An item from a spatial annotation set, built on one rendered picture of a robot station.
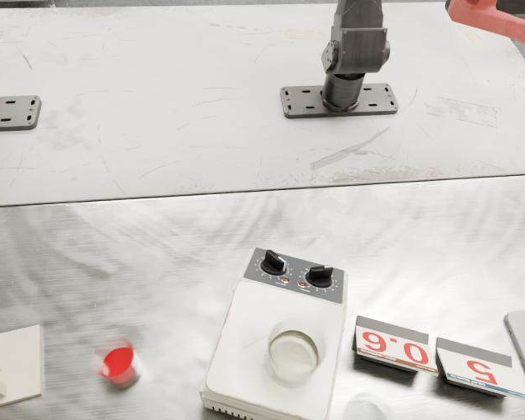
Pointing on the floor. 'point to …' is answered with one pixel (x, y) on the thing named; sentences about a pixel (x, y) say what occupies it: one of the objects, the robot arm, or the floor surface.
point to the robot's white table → (242, 103)
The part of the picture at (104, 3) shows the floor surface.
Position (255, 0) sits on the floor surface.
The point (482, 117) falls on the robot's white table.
